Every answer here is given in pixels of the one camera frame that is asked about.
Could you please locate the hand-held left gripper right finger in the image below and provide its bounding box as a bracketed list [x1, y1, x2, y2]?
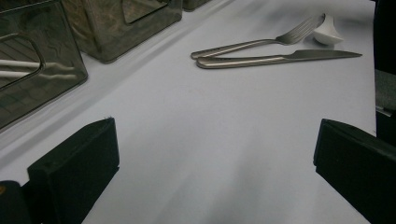
[313, 118, 396, 224]

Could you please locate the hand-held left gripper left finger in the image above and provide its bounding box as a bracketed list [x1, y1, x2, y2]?
[27, 117, 120, 224]

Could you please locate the smoky translucent plastic bin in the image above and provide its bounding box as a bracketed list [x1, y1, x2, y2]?
[181, 0, 213, 12]
[61, 0, 184, 64]
[0, 0, 89, 132]

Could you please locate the white chopstick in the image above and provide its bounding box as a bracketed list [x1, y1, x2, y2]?
[0, 59, 43, 69]
[0, 70, 32, 79]

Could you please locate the white ceramic spoon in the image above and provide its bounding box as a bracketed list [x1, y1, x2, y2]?
[312, 13, 345, 46]

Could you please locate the stainless steel knife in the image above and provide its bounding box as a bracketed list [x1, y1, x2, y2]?
[195, 49, 363, 70]

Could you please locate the stainless steel fork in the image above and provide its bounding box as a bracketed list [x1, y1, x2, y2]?
[190, 13, 326, 61]

